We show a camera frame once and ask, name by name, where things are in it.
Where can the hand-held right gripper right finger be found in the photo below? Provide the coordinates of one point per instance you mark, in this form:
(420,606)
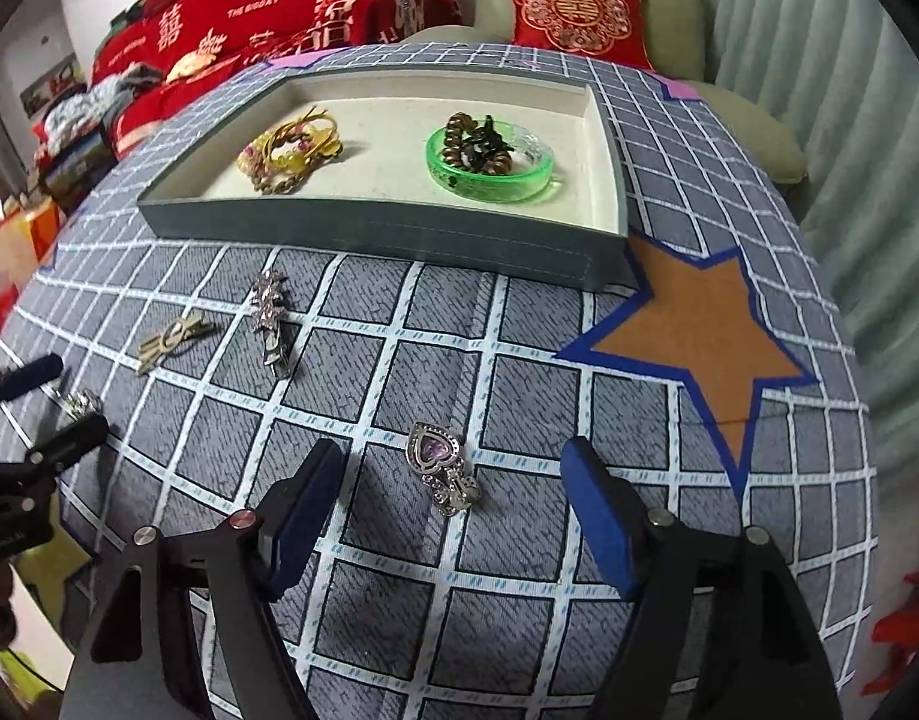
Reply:
(602,521)

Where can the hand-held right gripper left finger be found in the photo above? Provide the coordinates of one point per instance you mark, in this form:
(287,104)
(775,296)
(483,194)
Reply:
(309,514)

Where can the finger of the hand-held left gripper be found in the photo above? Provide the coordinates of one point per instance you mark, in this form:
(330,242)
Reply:
(73,436)
(28,376)

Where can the small silver hair clip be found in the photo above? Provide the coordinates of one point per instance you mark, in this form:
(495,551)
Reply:
(81,401)

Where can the heart gem hair clip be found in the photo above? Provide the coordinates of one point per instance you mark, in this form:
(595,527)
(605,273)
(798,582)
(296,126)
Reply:
(433,451)

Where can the grey shallow tray box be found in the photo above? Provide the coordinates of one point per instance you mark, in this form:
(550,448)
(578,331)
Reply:
(388,146)

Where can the black claw hair clip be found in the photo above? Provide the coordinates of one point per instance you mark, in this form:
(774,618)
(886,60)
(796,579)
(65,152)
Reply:
(488,133)

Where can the orange box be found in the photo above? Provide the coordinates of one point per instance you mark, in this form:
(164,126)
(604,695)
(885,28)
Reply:
(17,255)

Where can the grey checkered tablecloth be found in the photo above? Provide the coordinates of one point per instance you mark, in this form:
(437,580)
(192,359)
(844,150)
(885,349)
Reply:
(504,615)

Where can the gold hair clip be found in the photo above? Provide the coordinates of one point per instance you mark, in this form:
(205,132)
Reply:
(171,341)

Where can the yellow green object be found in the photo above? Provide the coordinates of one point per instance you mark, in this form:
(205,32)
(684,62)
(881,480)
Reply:
(24,679)

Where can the silver rhinestone hair clip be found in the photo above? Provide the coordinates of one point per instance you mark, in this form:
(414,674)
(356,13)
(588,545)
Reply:
(276,330)

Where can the tablet screen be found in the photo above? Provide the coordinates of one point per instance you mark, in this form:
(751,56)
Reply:
(77,159)

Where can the pile of clothes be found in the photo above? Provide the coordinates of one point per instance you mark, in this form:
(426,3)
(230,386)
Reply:
(92,101)

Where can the red plastic stool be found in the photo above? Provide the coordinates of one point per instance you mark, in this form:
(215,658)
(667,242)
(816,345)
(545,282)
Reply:
(909,630)

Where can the beige round cushion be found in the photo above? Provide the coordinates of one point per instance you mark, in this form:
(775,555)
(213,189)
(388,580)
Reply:
(197,64)

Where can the green leather armchair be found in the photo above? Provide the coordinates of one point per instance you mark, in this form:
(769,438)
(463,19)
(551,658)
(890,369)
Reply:
(744,127)

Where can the red printed sofa cover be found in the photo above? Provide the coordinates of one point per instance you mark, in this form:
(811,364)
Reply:
(279,7)

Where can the pale green curtain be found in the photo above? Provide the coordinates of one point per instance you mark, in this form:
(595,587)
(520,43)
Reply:
(842,90)

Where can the red embroidered cushion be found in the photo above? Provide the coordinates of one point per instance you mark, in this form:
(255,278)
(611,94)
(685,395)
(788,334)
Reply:
(579,11)

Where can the wall poster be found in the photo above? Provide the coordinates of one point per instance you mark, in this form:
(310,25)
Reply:
(48,90)

